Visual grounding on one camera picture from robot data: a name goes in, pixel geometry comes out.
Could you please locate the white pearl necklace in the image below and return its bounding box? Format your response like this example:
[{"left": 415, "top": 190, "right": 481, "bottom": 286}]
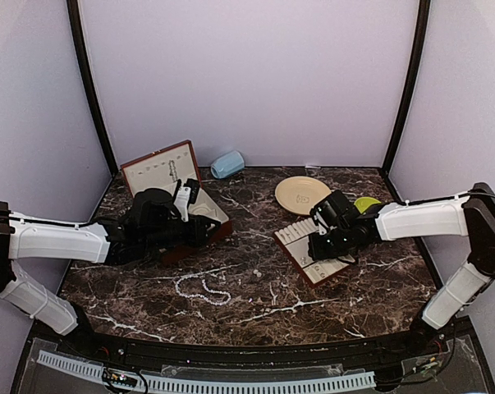
[{"left": 174, "top": 273, "right": 232, "bottom": 306}]

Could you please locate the cream ceramic plate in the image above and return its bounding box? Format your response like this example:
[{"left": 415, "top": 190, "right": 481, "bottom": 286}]
[{"left": 275, "top": 176, "right": 331, "bottom": 216}]

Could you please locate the white slotted cable duct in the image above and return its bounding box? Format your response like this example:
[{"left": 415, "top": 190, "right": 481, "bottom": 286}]
[{"left": 36, "top": 350, "right": 376, "bottom": 393}]

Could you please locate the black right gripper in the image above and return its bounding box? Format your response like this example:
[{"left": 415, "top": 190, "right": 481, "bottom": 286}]
[{"left": 308, "top": 225, "right": 352, "bottom": 261}]

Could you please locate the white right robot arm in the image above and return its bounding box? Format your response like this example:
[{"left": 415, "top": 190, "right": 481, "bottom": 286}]
[{"left": 309, "top": 182, "right": 495, "bottom": 356}]

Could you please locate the silver bangle right compartment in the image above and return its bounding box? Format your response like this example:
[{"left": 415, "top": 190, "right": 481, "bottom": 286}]
[{"left": 192, "top": 205, "right": 216, "bottom": 217}]

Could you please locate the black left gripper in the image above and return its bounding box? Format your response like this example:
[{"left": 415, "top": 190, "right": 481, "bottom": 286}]
[{"left": 142, "top": 213, "right": 221, "bottom": 253}]

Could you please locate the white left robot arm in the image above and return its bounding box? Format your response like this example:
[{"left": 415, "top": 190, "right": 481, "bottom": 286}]
[{"left": 0, "top": 185, "right": 228, "bottom": 358}]

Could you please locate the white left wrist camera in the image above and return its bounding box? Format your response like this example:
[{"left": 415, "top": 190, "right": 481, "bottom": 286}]
[{"left": 173, "top": 178, "right": 200, "bottom": 222}]

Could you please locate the green small bowl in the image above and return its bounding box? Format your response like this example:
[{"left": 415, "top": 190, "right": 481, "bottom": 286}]
[{"left": 354, "top": 196, "right": 382, "bottom": 213}]

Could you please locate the red wooden jewelry box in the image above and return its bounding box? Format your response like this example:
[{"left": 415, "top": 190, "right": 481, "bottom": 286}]
[{"left": 121, "top": 140, "right": 232, "bottom": 263}]

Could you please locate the red earring tray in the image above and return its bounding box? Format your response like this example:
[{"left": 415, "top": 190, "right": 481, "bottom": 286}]
[{"left": 273, "top": 218, "right": 356, "bottom": 287}]

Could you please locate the light blue cup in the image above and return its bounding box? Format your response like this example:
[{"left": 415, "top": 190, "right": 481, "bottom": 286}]
[{"left": 210, "top": 150, "right": 245, "bottom": 179}]

